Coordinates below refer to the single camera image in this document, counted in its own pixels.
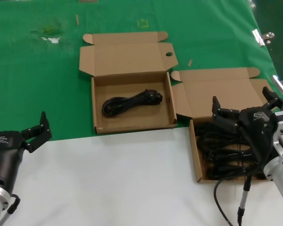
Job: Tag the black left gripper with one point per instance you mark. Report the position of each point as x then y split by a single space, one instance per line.
4 150

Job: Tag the green table cloth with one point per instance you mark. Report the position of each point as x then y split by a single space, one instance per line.
37 82

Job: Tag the open brown cardboard box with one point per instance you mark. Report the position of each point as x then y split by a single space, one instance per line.
132 58
214 94

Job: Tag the tan thin strip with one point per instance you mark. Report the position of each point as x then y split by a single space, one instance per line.
77 20

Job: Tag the small tan tape piece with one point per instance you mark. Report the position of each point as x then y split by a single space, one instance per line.
190 62

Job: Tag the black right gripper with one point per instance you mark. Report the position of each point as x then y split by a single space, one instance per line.
257 127

